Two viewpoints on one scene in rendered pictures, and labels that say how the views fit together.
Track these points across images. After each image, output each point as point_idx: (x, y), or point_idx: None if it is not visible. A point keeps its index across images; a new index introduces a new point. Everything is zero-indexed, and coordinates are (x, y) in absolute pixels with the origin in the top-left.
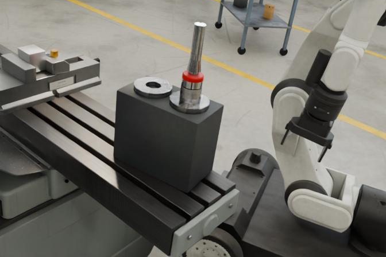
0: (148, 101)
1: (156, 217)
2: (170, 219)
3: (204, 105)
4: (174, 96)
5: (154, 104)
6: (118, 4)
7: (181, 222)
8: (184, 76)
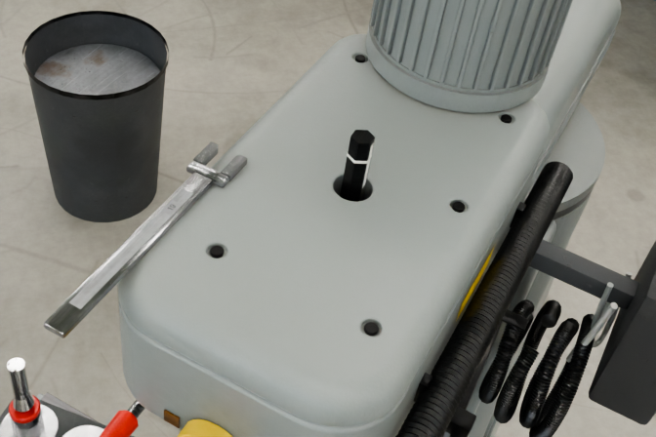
0: (87, 420)
1: (66, 404)
2: (50, 403)
3: (7, 419)
4: (51, 429)
5: (78, 416)
6: None
7: None
8: (37, 398)
